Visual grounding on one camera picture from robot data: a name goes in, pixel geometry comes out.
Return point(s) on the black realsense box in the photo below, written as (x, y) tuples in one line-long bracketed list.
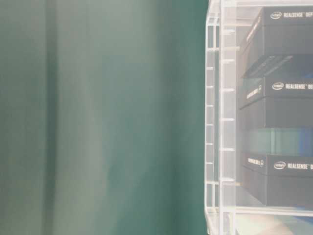
[(275, 102), (278, 180), (280, 40)]

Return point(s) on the clear plastic storage case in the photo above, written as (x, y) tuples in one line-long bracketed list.
[(228, 207)]

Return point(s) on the green table cloth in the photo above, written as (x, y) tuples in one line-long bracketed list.
[(102, 117)]

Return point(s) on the blue cloth liner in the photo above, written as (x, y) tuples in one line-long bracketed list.
[(305, 142)]

